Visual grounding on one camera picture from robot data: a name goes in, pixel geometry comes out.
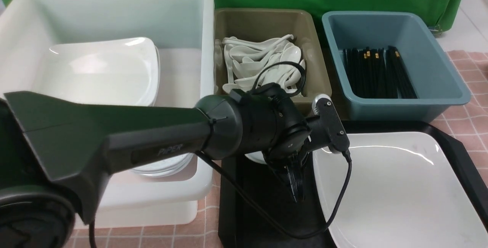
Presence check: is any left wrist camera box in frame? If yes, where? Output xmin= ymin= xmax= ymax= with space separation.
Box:
xmin=304 ymin=94 xmax=350 ymax=154

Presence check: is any large white square rice plate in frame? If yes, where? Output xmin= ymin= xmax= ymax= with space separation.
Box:
xmin=328 ymin=131 xmax=488 ymax=248

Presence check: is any small dish in tub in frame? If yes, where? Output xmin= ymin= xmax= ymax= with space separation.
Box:
xmin=139 ymin=155 xmax=193 ymax=178
xmin=132 ymin=153 xmax=193 ymax=176

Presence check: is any blue plastic chopstick bin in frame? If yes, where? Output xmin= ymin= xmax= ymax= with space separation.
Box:
xmin=322 ymin=11 xmax=471 ymax=122

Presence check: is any white plate in tub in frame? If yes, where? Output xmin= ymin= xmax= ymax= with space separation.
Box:
xmin=148 ymin=46 xmax=161 ymax=106
xmin=31 ymin=37 xmax=156 ymax=106

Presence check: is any bundle of black chopsticks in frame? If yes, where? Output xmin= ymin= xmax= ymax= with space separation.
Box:
xmin=342 ymin=46 xmax=418 ymax=99

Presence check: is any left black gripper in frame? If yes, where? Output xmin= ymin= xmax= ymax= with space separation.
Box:
xmin=263 ymin=84 xmax=311 ymax=203

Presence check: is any pile of white spoons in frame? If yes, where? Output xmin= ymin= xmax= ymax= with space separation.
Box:
xmin=221 ymin=34 xmax=306 ymax=97

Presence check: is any black plastic serving tray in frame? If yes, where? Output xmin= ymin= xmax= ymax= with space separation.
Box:
xmin=218 ymin=120 xmax=488 ymax=248

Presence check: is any lower white plate in tub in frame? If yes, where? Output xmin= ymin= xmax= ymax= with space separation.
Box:
xmin=148 ymin=46 xmax=161 ymax=106

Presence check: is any left dark grey robot arm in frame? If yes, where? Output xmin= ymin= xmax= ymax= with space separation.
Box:
xmin=1 ymin=85 xmax=311 ymax=248

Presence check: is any olive plastic spoon bin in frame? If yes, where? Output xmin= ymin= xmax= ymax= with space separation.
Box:
xmin=214 ymin=8 xmax=332 ymax=116

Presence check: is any lower small dish in tub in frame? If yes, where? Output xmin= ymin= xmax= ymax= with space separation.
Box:
xmin=139 ymin=155 xmax=193 ymax=178

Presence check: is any large white plastic tub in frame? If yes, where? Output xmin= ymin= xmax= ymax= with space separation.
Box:
xmin=0 ymin=0 xmax=215 ymax=228

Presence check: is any small white dish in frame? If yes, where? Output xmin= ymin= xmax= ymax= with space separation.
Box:
xmin=245 ymin=151 xmax=266 ymax=165

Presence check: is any top small dish in tub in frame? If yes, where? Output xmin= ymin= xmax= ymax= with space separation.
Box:
xmin=132 ymin=153 xmax=193 ymax=176

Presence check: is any top white plate in tub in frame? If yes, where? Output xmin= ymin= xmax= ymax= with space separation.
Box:
xmin=31 ymin=37 xmax=156 ymax=106

